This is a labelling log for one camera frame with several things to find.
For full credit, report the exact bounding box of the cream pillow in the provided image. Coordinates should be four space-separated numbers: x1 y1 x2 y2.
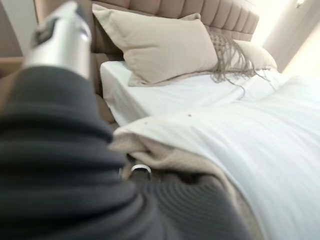
234 39 279 71

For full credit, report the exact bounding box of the brown padded headboard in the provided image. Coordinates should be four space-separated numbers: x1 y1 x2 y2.
88 0 261 126

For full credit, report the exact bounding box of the beige knit blanket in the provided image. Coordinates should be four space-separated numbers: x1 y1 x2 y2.
108 129 266 240

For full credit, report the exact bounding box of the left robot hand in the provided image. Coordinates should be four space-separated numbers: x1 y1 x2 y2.
0 0 253 240

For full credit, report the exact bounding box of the beige plain pillow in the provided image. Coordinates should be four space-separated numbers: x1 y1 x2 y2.
91 3 219 87

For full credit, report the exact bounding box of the grey fringed cushion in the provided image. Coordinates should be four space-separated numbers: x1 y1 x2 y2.
204 25 277 101

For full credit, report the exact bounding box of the white duvet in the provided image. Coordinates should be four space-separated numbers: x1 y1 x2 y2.
112 74 320 240

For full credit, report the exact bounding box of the light wardrobe with dark handles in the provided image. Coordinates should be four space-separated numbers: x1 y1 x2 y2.
261 0 320 74

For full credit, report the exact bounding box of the white fitted bed sheet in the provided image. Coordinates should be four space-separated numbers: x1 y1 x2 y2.
99 60 301 126

